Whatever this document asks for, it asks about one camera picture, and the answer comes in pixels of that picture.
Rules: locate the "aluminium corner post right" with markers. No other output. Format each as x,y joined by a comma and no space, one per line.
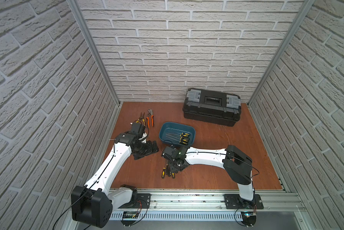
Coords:
305,8

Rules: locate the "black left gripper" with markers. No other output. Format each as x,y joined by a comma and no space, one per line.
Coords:
148,148

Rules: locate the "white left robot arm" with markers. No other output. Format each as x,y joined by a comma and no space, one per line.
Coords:
93,203

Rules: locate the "yellow handled pliers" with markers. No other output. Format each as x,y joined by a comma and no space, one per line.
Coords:
141,118

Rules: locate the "file seven yellow black handle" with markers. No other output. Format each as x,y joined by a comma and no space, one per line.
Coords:
175,142

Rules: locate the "aluminium corner post left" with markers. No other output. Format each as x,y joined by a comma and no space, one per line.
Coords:
92,47

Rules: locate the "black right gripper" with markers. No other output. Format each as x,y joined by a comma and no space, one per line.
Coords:
172,169

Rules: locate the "teal plastic storage box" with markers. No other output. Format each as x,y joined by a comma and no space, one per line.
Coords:
171,127

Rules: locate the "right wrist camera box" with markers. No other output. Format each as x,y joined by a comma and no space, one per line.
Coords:
169,153

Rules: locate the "file nine yellow black handle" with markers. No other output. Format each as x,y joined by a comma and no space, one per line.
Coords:
178,137

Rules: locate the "file eight yellow black handle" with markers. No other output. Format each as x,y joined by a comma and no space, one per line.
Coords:
178,140

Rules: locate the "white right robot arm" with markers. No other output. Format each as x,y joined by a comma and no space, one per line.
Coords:
236,163

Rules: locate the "orange handled pliers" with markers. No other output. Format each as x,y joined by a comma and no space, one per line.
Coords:
150,118

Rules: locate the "right base circuit board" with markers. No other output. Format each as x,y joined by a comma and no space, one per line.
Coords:
248,216

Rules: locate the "aluminium corner post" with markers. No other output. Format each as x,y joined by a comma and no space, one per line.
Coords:
92,47
305,8

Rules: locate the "aluminium front rail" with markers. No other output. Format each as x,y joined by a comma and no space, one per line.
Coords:
207,205

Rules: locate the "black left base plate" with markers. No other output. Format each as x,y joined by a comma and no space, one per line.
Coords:
141,200

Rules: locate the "base circuit board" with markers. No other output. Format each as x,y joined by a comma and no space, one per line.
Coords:
130,215
248,216

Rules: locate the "black plastic toolbox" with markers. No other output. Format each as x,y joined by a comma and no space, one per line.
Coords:
212,107

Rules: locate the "left base circuit board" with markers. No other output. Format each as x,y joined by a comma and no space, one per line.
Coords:
130,215

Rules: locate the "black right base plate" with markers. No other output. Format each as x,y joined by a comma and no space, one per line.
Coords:
234,201

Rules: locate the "file one yellow black handle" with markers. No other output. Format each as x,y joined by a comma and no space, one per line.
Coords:
164,172

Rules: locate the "file ten yellow black handle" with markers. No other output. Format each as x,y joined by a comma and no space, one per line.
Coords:
179,134

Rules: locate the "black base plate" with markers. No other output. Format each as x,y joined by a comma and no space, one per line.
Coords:
234,201
141,200

